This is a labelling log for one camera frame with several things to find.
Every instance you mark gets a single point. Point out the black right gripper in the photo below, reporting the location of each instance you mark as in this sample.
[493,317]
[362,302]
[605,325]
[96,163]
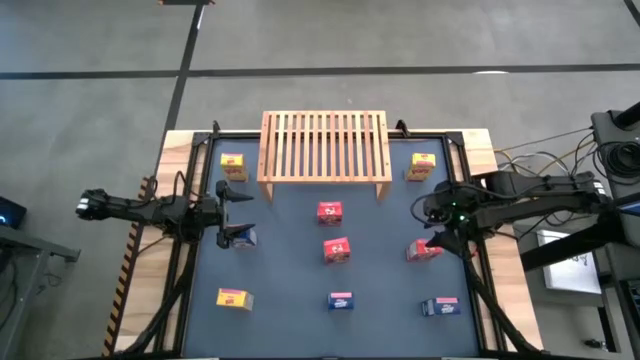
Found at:
[447,212]

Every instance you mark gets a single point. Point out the blue Frosted Flakes cereal box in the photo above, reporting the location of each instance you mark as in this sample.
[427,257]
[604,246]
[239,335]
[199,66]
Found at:
[340,301]
[247,241]
[440,306]

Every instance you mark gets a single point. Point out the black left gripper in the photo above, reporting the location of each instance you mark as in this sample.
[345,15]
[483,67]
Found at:
[207,217]

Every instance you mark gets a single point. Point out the grey side desk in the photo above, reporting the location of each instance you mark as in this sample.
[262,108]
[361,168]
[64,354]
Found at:
[30,245]

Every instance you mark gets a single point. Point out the equipment desk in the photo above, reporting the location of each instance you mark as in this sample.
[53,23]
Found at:
[607,125]

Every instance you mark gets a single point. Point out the black table frame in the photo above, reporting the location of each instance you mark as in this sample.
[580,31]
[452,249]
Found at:
[430,135]

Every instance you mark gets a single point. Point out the white board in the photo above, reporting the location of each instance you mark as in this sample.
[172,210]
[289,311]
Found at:
[570,275]

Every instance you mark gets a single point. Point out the blue table mat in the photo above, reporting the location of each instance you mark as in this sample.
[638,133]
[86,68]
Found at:
[280,280]

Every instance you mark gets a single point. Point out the wooden slatted shelf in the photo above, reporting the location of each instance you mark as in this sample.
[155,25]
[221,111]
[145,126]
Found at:
[325,150]

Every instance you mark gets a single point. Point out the red Froot Loops cereal box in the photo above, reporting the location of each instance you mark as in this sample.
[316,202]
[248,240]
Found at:
[417,251]
[330,214]
[336,250]

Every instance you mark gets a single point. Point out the black stand beam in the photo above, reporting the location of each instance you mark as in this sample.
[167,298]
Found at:
[570,246]

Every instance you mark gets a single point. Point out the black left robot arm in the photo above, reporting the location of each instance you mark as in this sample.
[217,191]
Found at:
[125,207]

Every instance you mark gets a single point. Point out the computer monitor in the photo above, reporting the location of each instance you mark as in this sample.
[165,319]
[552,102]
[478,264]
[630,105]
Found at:
[632,207]

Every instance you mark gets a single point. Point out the yellow black hazard tape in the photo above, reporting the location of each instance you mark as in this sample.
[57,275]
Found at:
[120,295]

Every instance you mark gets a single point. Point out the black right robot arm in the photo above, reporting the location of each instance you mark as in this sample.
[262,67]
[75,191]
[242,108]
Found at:
[540,205]

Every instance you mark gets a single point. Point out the yellow Corn Pops cereal box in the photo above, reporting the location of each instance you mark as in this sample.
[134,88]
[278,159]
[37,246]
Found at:
[234,167]
[235,299]
[421,167]

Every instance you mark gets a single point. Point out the black device with blue light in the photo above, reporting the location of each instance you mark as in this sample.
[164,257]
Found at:
[12,210]

